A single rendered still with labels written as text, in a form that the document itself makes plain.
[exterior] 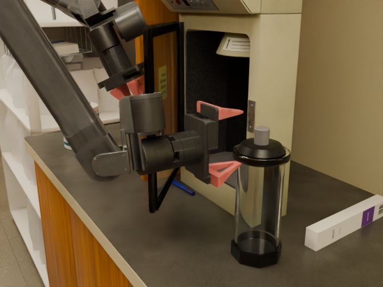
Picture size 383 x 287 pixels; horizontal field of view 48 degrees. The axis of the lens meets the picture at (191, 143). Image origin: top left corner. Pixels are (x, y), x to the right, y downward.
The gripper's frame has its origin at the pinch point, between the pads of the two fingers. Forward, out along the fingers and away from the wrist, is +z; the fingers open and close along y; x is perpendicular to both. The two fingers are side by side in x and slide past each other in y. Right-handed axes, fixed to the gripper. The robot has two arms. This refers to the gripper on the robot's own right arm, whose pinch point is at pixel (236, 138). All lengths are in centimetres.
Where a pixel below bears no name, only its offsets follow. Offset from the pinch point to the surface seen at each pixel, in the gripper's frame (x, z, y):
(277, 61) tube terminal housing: 9.0, 17.2, 11.5
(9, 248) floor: 197, -20, -119
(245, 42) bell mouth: 18.4, 16.0, 15.0
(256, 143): -0.4, 4.4, -1.7
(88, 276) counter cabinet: 49, -15, -53
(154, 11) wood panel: 46, 7, 21
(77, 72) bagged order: 140, 14, -6
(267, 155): -4.1, 3.8, -2.9
